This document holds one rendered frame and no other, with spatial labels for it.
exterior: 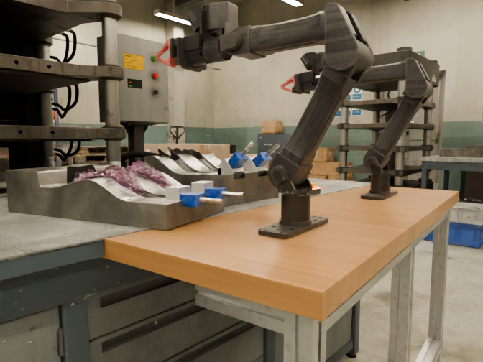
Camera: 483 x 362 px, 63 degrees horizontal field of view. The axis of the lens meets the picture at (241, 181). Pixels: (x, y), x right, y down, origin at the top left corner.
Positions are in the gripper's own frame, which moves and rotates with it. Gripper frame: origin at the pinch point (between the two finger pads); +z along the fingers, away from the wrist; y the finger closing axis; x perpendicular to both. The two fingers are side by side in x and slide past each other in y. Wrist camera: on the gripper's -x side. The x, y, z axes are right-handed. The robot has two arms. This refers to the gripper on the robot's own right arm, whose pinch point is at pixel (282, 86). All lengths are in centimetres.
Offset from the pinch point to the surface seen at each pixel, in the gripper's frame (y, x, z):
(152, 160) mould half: 47, 26, 23
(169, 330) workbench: 70, 68, -7
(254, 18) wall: -654, -280, 455
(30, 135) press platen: 62, 16, 73
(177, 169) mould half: 45, 30, 13
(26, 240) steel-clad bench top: 100, 39, -3
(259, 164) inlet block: 34.3, 28.4, -11.1
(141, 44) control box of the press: 8, -27, 72
